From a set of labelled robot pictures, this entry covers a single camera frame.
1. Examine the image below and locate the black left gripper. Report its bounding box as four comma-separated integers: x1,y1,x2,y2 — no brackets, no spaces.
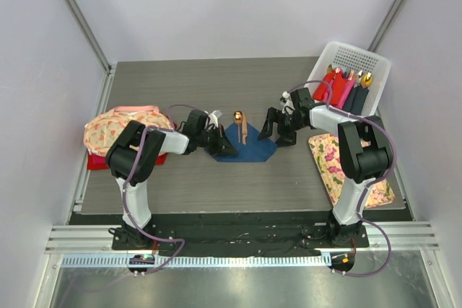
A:
196,124,237,157

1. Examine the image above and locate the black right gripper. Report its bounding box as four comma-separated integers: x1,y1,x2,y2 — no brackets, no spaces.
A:
258,108,306,149

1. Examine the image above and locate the blue paper napkin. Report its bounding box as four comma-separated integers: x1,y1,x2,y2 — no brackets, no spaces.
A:
205,123,277,163

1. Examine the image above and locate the rose gold spoon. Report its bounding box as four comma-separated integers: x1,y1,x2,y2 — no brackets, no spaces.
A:
233,111,243,143

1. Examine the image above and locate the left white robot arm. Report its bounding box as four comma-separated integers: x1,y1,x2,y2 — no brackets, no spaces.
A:
105,110,238,250

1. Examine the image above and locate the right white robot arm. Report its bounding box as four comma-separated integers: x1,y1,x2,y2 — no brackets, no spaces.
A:
258,87,396,247

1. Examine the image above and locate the red rolled napkin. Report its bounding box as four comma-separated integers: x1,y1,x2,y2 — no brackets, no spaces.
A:
313,70,348,106

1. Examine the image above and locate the pink rolled napkin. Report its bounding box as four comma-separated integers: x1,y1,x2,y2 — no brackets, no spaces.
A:
329,77,354,109

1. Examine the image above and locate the dark blue rolled napkin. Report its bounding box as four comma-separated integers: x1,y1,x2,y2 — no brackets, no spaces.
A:
351,85,369,115

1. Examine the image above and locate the red napkin stack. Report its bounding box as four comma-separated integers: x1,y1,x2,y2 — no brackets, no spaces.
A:
86,122,178,171

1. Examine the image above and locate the floral tray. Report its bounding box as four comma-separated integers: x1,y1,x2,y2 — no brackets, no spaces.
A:
308,133,395,208

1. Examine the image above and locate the white plastic basket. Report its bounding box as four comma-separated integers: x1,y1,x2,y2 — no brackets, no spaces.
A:
308,41,391,116

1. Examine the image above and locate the gold spoon in basket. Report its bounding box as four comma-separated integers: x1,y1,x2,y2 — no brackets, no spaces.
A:
360,72,373,89

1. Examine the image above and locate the floral mesh laundry bag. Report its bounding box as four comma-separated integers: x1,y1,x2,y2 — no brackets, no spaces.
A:
84,105,174,157

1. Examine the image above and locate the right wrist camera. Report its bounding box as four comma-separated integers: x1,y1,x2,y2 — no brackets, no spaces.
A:
280,91,295,115

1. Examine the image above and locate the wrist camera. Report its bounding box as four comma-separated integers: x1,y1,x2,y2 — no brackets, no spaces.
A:
280,91,295,115
208,110,222,127

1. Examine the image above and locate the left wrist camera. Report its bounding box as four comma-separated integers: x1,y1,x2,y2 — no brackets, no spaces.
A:
208,110,222,127

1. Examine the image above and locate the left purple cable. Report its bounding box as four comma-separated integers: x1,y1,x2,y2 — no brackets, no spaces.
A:
121,104,198,275

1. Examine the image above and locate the purple cable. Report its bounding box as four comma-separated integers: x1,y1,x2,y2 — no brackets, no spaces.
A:
284,79,397,278
121,104,198,275

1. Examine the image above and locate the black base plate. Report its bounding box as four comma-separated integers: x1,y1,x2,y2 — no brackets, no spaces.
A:
108,211,370,258

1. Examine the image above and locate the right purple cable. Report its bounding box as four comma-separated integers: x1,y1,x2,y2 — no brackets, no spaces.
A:
284,79,397,278

